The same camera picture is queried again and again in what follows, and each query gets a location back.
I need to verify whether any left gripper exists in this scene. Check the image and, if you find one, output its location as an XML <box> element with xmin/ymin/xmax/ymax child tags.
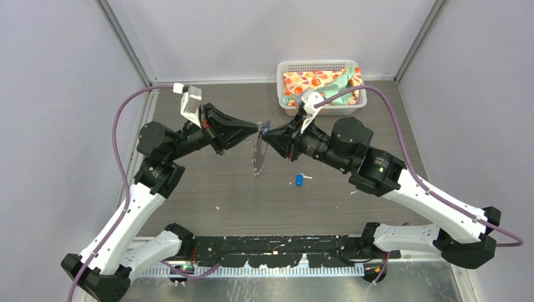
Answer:
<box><xmin>167</xmin><ymin>103</ymin><xmax>258</xmax><ymax>162</ymax></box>

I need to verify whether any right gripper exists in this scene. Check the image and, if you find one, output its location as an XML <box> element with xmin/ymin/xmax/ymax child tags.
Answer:
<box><xmin>261</xmin><ymin>109</ymin><xmax>349</xmax><ymax>172</ymax></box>

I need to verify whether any large metal keyring disc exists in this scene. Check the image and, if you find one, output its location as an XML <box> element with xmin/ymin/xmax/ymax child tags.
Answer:
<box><xmin>251</xmin><ymin>123</ymin><xmax>269</xmax><ymax>178</ymax></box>

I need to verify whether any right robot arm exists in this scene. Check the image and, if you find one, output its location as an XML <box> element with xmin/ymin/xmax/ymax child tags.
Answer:
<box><xmin>261</xmin><ymin>115</ymin><xmax>501</xmax><ymax>269</ymax></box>

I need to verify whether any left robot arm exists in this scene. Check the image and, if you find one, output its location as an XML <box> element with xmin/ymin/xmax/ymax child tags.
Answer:
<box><xmin>61</xmin><ymin>103</ymin><xmax>258</xmax><ymax>301</ymax></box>

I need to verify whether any floral patterned cloth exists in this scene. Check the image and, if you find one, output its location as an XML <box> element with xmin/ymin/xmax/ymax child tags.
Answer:
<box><xmin>281</xmin><ymin>64</ymin><xmax>363</xmax><ymax>106</ymax></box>

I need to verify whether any white plastic basket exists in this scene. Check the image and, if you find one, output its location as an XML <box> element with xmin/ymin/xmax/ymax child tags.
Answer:
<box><xmin>276</xmin><ymin>60</ymin><xmax>364</xmax><ymax>116</ymax></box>

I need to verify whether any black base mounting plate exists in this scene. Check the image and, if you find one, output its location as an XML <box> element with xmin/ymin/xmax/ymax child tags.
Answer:
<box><xmin>178</xmin><ymin>235</ymin><xmax>386</xmax><ymax>268</ymax></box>

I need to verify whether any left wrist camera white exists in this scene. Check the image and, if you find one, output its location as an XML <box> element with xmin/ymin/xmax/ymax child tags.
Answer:
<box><xmin>173</xmin><ymin>82</ymin><xmax>202</xmax><ymax>127</ymax></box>

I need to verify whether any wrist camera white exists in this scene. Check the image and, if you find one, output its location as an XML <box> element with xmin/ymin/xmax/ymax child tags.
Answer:
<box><xmin>299</xmin><ymin>88</ymin><xmax>325</xmax><ymax>134</ymax></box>
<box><xmin>173</xmin><ymin>82</ymin><xmax>202</xmax><ymax>127</ymax></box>

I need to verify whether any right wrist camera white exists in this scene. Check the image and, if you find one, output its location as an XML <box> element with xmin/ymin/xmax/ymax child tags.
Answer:
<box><xmin>299</xmin><ymin>88</ymin><xmax>325</xmax><ymax>134</ymax></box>

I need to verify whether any aluminium frame rail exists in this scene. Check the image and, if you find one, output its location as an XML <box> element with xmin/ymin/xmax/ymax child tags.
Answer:
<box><xmin>116</xmin><ymin>231</ymin><xmax>456</xmax><ymax>281</ymax></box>

